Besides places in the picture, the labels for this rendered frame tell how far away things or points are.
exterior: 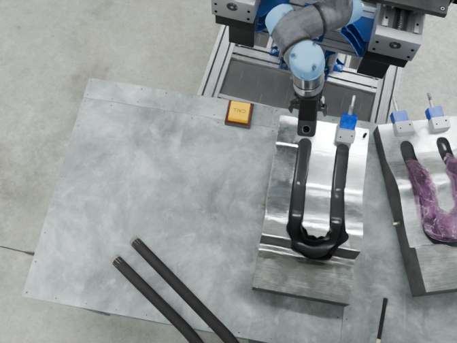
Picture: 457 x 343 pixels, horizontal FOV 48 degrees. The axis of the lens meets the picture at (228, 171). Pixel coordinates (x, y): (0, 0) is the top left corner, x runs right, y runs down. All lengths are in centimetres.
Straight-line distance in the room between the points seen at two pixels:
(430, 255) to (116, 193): 89
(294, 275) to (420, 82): 158
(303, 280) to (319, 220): 17
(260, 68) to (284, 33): 120
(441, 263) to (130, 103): 102
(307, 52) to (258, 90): 120
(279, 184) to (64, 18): 181
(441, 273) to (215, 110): 80
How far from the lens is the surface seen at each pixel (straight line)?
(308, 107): 132
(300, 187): 147
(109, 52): 277
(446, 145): 166
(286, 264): 143
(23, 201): 255
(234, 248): 149
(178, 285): 141
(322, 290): 143
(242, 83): 236
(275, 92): 235
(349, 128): 151
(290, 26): 122
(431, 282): 146
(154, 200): 154
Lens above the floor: 226
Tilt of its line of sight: 70 degrees down
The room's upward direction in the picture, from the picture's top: 1 degrees counter-clockwise
